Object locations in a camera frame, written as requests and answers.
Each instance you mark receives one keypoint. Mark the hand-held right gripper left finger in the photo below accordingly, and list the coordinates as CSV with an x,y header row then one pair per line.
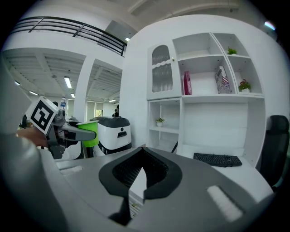
x,y
86,181

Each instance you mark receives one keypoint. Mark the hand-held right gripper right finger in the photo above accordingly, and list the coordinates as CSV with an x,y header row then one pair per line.
x,y
194,181

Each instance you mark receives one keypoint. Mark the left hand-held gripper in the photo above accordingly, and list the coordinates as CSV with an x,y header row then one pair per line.
x,y
43,115

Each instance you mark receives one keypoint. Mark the green cup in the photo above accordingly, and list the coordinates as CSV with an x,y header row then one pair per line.
x,y
90,126

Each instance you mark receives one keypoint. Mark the white shelf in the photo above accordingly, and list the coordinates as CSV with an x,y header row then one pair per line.
x,y
213,113

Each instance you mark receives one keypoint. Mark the person's left forearm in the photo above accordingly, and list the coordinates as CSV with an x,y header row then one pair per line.
x,y
31,137

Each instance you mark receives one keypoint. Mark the white and grey machine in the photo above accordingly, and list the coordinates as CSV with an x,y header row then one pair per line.
x,y
113,136

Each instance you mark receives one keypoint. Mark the black keyboard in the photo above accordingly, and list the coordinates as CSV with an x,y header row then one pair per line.
x,y
217,159

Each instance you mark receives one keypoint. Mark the clear water bottle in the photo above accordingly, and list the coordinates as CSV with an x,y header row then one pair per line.
x,y
63,105

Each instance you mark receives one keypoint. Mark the long ceiling light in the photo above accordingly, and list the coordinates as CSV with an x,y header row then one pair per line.
x,y
67,82
33,93
72,95

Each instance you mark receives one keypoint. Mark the small potted plant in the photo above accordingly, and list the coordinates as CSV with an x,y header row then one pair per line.
x,y
160,121
232,51

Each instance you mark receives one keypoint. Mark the black office chair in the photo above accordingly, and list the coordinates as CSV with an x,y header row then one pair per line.
x,y
276,145

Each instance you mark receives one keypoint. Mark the pink box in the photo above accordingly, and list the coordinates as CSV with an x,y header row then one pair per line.
x,y
187,83

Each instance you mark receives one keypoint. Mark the white glass cabinet door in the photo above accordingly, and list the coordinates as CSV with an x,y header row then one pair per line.
x,y
162,70

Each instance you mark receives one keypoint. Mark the black railing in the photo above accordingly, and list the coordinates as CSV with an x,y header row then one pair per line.
x,y
90,31

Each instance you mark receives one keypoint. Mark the flag print box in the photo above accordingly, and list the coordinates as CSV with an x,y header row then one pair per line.
x,y
223,81

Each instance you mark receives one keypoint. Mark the red flowered potted plant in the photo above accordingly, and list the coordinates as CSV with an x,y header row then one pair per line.
x,y
244,86

